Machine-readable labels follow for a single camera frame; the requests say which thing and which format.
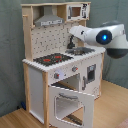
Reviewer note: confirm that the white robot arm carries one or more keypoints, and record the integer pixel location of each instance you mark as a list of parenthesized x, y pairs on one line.
[(110, 35)]

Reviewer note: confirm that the wooden toy kitchen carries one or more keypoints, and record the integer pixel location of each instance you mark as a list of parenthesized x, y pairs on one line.
[(46, 40)]

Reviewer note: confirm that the red right stove knob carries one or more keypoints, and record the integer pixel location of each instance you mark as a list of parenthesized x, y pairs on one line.
[(74, 69)]

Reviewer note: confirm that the red stove knob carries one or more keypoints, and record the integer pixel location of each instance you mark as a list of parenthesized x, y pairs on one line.
[(74, 69), (56, 76)]

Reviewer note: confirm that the black toy stovetop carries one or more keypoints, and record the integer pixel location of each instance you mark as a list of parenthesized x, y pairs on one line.
[(52, 59)]

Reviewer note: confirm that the red left stove knob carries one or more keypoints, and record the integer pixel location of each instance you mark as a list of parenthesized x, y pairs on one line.
[(56, 76)]

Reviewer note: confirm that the black toy faucet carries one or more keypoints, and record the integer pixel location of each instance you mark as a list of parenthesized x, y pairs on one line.
[(71, 44)]

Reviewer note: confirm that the grey ice dispenser panel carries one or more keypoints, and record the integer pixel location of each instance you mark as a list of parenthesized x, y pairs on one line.
[(91, 73)]

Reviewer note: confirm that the white oven door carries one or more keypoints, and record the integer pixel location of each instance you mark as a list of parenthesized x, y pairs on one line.
[(63, 102)]

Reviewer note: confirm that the grey range hood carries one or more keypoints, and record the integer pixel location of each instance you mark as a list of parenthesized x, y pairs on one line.
[(48, 18)]

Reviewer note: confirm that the white toy microwave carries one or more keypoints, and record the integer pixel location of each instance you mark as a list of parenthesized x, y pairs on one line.
[(78, 11)]

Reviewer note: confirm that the grey cabinet door handle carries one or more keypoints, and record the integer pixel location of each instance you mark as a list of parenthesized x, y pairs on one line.
[(84, 83)]

